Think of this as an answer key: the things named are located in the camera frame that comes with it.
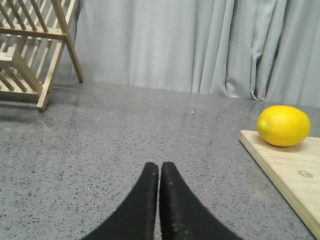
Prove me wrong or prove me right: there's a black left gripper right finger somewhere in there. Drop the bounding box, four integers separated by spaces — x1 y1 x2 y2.
159 162 241 240

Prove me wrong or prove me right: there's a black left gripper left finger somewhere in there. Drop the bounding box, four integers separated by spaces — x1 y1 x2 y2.
83 162 159 240

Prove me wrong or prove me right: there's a wooden cutting board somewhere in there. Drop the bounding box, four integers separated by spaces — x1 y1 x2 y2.
239 130 320 239

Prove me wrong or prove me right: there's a yellow lemon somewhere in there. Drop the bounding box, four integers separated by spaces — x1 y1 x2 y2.
256 105 312 147

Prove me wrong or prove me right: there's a grey curtain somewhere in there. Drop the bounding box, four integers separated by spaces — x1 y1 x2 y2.
70 0 320 107

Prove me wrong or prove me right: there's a wooden dish drying rack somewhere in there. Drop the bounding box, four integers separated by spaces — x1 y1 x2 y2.
0 0 84 112

